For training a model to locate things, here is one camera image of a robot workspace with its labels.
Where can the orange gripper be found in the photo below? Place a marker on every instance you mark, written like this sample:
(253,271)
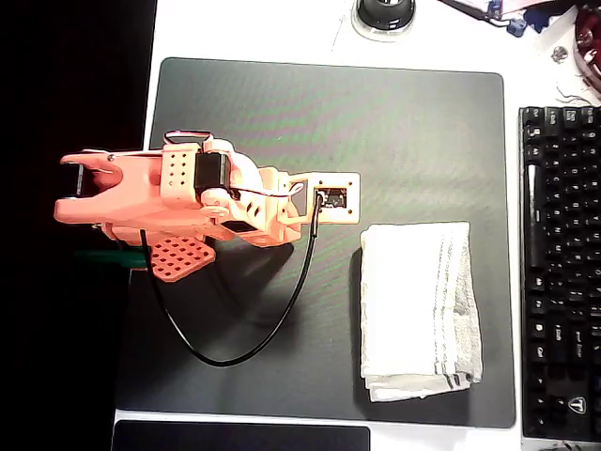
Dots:
(287,231)

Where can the white striped towel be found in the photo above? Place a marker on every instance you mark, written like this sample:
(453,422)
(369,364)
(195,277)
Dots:
(408,300)

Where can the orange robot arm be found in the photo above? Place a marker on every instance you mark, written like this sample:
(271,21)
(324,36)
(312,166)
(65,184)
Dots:
(141,197)

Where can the black desk mat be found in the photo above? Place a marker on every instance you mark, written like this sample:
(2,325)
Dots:
(375,141)

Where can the green clamp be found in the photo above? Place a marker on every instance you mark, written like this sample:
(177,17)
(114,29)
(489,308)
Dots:
(108,256)

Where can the black tablet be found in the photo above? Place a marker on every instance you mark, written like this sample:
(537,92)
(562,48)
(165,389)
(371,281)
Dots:
(235,439)

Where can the round black clear stand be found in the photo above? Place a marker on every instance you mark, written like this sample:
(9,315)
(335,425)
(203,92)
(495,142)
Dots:
(382,19)

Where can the black keyboard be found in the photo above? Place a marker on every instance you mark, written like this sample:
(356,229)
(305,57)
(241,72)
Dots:
(563,235)

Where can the small blue object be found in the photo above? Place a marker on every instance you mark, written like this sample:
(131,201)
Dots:
(516,27)

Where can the pink paper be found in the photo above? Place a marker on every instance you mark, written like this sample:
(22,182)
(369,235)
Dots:
(512,4)

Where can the small metal nut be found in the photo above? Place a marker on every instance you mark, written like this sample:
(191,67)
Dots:
(559,53)

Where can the dark blue object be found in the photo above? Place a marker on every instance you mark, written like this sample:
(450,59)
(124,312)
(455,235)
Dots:
(540,19)

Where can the dark red bowl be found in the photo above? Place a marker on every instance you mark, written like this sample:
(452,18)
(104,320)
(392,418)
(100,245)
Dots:
(590,28)

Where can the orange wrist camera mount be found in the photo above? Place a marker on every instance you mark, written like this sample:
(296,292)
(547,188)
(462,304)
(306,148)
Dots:
(352,197)

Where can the orange perforated base plate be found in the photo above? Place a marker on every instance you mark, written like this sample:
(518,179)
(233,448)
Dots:
(180,260)

